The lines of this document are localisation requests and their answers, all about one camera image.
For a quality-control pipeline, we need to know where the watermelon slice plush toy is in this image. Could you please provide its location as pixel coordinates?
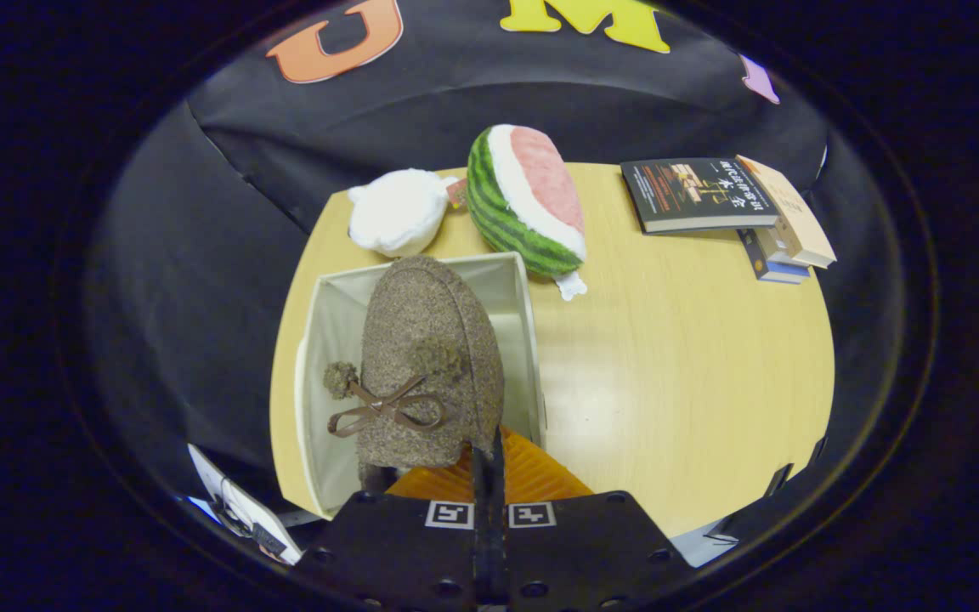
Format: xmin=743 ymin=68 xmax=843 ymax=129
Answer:
xmin=466 ymin=124 xmax=590 ymax=303

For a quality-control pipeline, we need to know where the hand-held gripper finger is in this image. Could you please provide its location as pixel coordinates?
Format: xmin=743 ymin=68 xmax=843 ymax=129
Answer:
xmin=297 ymin=445 xmax=491 ymax=612
xmin=489 ymin=427 xmax=696 ymax=612

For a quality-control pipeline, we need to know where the black backdrop cloth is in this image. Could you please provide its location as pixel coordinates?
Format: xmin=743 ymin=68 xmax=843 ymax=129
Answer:
xmin=86 ymin=0 xmax=907 ymax=513

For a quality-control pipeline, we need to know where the white plush toy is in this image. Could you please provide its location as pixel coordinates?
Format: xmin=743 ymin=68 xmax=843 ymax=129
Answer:
xmin=347 ymin=168 xmax=461 ymax=259

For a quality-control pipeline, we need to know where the beige cover book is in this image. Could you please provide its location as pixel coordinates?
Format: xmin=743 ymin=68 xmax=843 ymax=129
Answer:
xmin=736 ymin=154 xmax=838 ymax=270

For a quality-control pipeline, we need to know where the white paper sheet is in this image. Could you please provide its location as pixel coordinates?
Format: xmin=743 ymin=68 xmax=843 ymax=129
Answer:
xmin=187 ymin=443 xmax=304 ymax=567

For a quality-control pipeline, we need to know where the brown fuzzy slipper shoe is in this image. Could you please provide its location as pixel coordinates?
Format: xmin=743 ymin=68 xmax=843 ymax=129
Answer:
xmin=324 ymin=255 xmax=506 ymax=495

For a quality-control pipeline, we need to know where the black cover book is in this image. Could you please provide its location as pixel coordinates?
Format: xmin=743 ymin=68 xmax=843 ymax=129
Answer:
xmin=621 ymin=156 xmax=780 ymax=235

